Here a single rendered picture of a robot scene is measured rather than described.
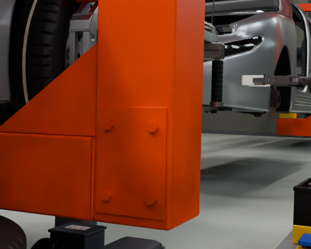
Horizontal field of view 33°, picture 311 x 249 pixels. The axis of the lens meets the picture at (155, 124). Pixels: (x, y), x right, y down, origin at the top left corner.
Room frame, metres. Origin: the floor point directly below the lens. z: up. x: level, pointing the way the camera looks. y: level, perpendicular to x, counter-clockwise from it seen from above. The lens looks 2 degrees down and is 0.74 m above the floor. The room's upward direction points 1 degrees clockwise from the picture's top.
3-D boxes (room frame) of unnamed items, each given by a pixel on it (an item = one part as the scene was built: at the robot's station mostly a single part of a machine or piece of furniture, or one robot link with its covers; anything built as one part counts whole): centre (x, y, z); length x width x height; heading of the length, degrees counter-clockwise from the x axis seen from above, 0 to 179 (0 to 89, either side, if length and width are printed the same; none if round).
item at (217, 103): (1.68, -0.19, 0.83); 0.04 x 0.04 x 0.16
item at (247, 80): (1.60, -0.29, 0.83); 0.07 x 0.01 x 0.03; 65
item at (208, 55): (1.69, -0.16, 0.93); 0.09 x 0.05 x 0.05; 66
